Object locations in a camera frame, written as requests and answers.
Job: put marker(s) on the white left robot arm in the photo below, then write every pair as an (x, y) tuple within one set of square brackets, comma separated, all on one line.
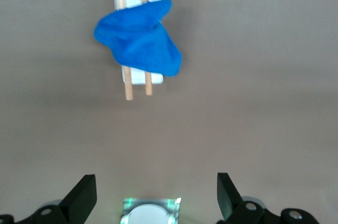
[(149, 216)]

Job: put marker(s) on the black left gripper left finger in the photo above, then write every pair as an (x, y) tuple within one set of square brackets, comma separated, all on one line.
[(79, 200)]

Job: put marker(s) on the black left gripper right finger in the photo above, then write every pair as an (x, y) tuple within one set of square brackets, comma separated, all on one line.
[(229, 203)]

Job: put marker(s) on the blue towel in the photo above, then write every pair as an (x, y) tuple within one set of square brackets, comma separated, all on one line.
[(142, 39)]

